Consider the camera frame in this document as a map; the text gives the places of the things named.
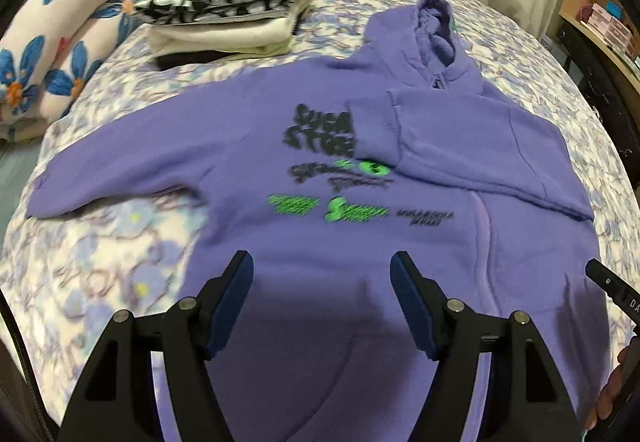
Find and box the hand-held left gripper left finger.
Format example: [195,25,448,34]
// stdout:
[59,250,255,442]

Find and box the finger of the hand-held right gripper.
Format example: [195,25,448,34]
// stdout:
[585,259,640,323]

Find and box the person's right hand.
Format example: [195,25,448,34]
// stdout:
[585,341,635,432]

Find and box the purple hoodie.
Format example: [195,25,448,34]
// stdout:
[27,0,608,442]

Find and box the black bag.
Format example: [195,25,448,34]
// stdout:
[542,19,640,183]

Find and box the cream folded garment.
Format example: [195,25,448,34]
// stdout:
[147,0,313,58]

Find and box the black folded garment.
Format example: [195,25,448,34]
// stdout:
[156,49,261,71]

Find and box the stack of pink boxes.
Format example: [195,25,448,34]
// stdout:
[579,4,640,58]

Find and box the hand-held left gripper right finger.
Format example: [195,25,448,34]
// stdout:
[390,250,583,442]

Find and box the black cable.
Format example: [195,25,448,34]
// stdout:
[0,292,48,442]

